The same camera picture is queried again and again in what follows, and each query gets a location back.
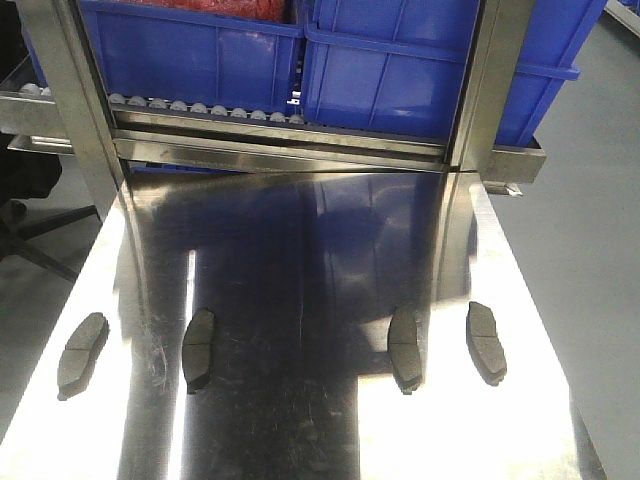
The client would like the brake pad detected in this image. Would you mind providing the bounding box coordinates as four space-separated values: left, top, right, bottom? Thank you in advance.
181 308 215 394
466 301 507 386
56 312 110 401
387 307 423 395

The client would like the right blue plastic bin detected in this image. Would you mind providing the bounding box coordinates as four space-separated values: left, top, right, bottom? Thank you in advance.
301 1 605 146

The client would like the blue plastic bin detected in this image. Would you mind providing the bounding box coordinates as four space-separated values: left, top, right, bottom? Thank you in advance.
301 1 605 146
80 1 304 113

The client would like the left blue plastic bin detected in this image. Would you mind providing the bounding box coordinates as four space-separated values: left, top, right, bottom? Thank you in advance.
80 1 304 113

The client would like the black office chair base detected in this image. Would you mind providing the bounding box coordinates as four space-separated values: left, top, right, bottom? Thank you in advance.
1 199 100 282

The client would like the stainless steel rack frame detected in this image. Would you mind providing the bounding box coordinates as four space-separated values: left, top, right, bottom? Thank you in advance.
1 1 545 215

